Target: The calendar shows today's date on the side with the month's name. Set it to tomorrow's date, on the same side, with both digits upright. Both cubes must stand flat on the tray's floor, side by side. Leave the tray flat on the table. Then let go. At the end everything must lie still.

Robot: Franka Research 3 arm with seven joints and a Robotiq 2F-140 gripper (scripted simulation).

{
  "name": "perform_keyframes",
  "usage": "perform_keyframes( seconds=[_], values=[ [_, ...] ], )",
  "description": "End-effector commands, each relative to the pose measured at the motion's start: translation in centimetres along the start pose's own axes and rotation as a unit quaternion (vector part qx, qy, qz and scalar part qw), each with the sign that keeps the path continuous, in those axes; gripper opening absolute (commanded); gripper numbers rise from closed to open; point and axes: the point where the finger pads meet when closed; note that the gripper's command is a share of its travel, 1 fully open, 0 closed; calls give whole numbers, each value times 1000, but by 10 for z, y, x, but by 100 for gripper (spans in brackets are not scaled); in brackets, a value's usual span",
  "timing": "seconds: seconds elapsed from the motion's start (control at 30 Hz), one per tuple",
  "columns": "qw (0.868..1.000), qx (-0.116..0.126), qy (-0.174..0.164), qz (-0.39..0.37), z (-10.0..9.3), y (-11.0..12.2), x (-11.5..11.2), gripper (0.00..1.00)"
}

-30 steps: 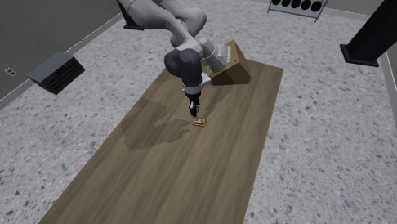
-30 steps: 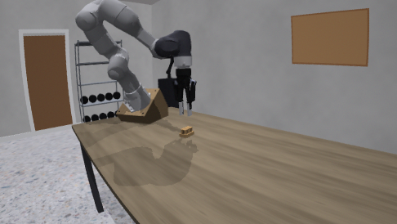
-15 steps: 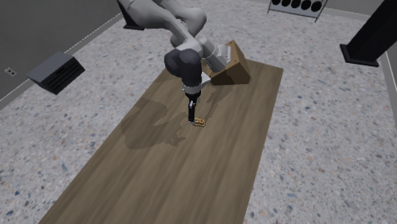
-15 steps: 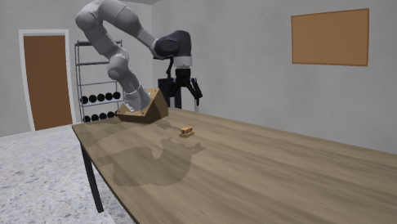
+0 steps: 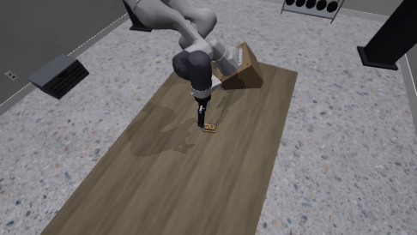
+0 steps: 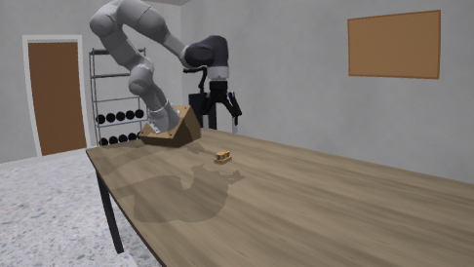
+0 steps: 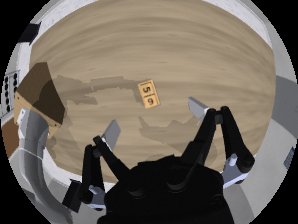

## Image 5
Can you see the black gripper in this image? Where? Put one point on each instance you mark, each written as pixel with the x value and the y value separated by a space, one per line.
pixel 203 103

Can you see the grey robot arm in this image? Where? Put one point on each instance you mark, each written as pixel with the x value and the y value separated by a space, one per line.
pixel 196 66

